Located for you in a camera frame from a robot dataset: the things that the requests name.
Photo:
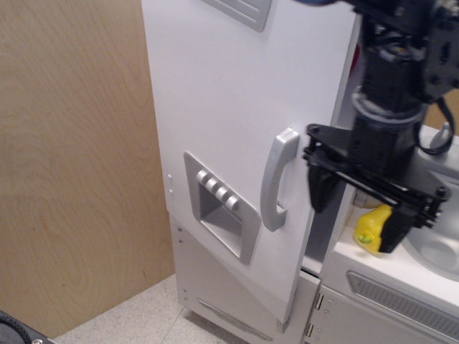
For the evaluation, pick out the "grey fridge door handle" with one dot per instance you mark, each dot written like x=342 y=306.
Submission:
x=282 y=152

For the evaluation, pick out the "grey toy sink basin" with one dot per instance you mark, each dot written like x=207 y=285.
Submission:
x=432 y=252

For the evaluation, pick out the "grey toy faucet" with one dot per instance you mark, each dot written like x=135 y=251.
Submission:
x=447 y=162

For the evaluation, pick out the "grey oven vent panel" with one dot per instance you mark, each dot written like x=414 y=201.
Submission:
x=413 y=309

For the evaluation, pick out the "metal cabinet hinge upper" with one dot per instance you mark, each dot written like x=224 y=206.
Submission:
x=319 y=301

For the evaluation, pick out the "white toy kitchen cabinet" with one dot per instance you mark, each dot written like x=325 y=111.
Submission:
x=348 y=318

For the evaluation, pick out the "yellow toy bell pepper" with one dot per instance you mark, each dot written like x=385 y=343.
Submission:
x=369 y=228

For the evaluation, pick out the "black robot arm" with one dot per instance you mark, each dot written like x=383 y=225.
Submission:
x=411 y=53

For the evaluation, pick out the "metal cabinet hinge lower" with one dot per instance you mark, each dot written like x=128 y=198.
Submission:
x=309 y=330

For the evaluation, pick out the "white lower freezer door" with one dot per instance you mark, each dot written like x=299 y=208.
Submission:
x=208 y=289

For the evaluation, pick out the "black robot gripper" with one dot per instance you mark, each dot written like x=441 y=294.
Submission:
x=377 y=155

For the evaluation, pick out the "black object bottom left corner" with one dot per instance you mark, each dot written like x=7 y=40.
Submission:
x=14 y=331

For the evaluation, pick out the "white toy fridge door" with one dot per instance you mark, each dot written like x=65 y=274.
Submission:
x=223 y=92

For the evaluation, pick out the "metal cabinet hinge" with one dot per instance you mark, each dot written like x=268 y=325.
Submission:
x=309 y=330
x=319 y=301

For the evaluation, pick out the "grey ice dispenser panel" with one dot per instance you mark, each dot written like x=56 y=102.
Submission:
x=221 y=210

